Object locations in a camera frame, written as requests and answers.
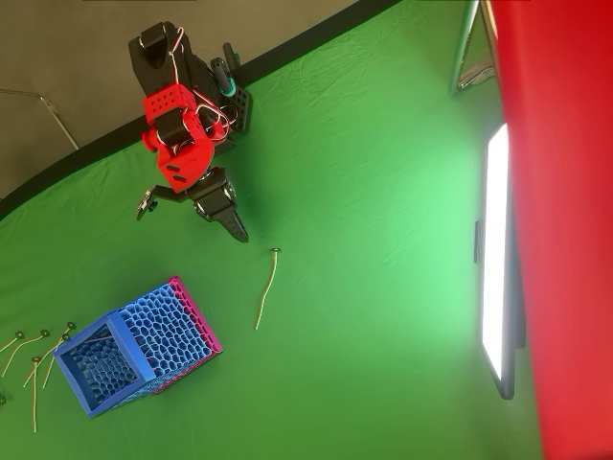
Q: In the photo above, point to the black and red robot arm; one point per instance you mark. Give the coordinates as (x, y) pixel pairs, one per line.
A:
(165, 100)

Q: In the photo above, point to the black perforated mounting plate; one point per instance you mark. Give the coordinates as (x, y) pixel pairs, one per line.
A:
(241, 108)

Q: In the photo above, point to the metal frame stand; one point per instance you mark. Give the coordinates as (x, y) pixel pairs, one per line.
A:
(462, 48)

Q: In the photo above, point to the red cloth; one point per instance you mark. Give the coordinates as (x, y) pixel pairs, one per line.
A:
(565, 215)

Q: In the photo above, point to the bright LED light panel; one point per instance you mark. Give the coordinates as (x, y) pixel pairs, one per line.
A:
(493, 249)

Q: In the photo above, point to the blue and pink mesh basket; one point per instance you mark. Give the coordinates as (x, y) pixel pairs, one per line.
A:
(163, 330)

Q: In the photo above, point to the small wrist camera on bracket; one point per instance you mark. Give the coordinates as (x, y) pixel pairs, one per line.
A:
(151, 197)

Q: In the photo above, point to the green cloth with black border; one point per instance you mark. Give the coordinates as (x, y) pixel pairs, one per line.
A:
(359, 215)

